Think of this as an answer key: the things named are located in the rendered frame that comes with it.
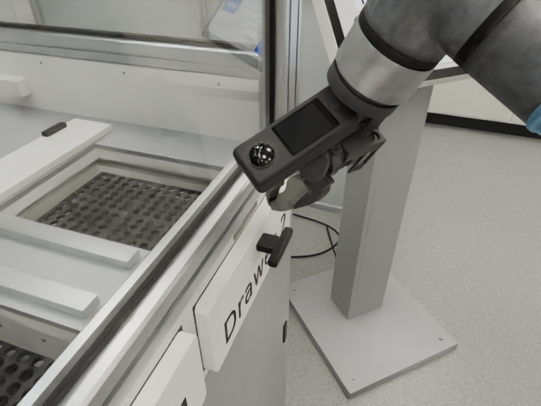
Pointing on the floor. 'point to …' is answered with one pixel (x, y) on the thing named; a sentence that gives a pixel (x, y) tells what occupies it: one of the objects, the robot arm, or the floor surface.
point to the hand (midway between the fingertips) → (270, 203)
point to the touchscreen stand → (373, 271)
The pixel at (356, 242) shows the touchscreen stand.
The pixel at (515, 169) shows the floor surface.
